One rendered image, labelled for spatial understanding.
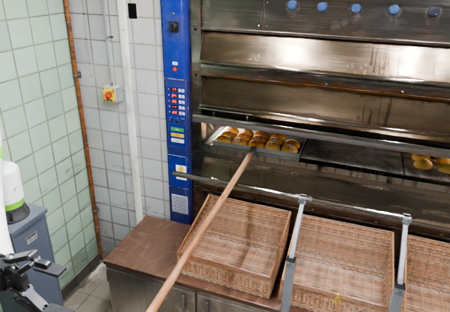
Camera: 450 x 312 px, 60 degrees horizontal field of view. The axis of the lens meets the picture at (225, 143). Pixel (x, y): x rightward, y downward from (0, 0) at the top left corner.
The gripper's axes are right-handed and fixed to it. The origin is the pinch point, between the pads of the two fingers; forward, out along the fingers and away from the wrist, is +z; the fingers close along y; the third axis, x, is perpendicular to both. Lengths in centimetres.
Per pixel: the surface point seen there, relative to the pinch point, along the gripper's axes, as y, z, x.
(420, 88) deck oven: -20, 89, -153
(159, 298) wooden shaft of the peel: 30.3, 6.8, -32.7
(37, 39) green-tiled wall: -32, -118, -128
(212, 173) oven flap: 49, -20, -154
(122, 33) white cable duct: -35, -77, -153
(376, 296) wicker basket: 90, 86, -125
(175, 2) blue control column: -54, -41, -152
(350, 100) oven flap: -9, 57, -155
